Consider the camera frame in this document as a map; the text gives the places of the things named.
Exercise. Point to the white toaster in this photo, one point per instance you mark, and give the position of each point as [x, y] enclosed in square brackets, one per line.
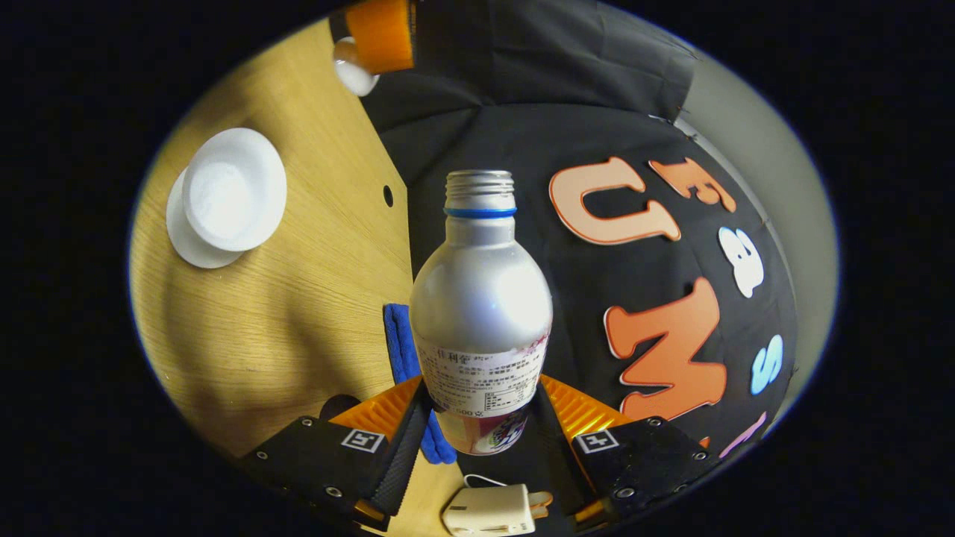
[489, 511]

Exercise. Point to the black backdrop cloth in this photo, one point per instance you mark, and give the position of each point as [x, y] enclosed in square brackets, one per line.
[567, 298]

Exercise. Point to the white teacup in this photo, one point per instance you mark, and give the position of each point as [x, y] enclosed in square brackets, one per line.
[235, 190]

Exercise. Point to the blue cloth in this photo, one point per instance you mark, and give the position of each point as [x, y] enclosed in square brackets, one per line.
[403, 343]

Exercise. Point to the dark round coaster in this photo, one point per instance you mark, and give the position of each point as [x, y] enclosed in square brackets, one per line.
[339, 406]

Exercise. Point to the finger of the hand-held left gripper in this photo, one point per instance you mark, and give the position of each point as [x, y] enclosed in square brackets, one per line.
[380, 33]

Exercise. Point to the white teacup lid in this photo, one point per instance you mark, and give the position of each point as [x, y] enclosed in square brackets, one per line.
[354, 74]

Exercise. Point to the silver water bottle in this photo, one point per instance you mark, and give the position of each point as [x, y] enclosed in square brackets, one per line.
[481, 298]

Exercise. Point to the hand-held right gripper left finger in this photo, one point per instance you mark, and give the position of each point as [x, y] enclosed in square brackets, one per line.
[395, 459]

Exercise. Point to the bread slice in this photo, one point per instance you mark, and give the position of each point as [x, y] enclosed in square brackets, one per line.
[542, 497]
[542, 512]

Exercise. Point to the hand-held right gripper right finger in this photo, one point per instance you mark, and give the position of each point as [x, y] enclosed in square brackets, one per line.
[571, 466]

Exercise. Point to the white saucer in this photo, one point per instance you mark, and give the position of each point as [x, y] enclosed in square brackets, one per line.
[186, 250]

